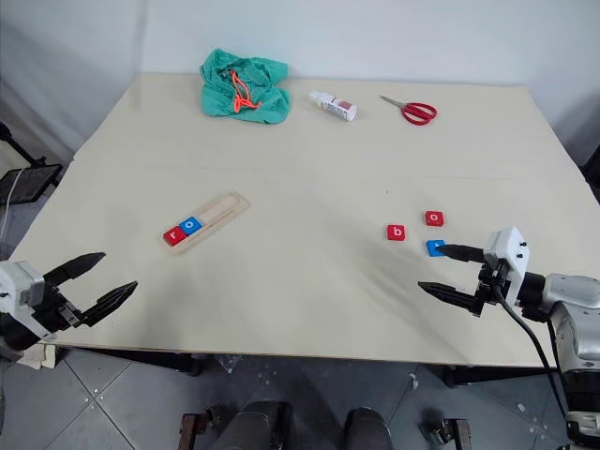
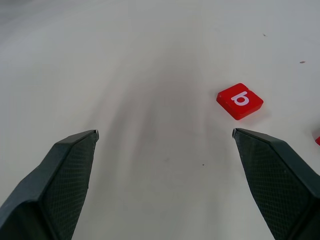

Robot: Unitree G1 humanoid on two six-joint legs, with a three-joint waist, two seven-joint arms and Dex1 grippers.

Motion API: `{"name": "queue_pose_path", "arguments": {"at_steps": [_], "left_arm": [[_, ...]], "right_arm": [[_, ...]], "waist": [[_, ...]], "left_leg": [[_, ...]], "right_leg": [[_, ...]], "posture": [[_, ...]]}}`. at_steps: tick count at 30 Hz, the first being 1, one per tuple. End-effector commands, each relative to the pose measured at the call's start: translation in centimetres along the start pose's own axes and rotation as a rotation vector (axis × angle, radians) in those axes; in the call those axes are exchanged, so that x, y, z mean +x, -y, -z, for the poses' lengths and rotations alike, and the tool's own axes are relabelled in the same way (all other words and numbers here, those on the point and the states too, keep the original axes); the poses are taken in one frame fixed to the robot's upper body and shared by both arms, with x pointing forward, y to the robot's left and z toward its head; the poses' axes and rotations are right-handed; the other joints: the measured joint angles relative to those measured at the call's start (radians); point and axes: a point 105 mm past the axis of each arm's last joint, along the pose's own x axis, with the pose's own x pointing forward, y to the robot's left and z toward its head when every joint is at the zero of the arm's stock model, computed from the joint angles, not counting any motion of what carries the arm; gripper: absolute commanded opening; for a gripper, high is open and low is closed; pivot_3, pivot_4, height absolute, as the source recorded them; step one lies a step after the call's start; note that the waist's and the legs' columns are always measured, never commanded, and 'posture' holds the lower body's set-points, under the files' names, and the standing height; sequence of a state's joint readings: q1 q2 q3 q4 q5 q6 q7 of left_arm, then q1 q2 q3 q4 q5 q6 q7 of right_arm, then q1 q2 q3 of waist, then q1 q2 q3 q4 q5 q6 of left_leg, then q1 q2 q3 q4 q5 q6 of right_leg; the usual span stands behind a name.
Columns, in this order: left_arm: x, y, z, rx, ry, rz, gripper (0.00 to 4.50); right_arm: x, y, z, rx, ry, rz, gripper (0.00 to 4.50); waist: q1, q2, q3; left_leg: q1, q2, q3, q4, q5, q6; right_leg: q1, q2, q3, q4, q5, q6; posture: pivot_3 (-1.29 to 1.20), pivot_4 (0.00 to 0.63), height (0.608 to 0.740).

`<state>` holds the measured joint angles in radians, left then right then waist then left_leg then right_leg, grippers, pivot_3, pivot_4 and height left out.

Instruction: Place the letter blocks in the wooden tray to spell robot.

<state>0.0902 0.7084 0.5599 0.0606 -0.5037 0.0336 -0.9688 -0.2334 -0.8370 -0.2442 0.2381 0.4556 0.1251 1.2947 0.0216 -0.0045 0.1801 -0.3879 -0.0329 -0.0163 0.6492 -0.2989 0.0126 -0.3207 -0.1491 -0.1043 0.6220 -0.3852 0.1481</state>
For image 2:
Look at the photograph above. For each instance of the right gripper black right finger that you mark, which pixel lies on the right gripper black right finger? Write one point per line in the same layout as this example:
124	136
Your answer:
277	185

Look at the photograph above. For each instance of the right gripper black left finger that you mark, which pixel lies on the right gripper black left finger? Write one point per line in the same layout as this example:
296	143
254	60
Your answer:
45	190

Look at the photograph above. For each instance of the red letter tile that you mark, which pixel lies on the red letter tile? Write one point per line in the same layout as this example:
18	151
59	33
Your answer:
225	96

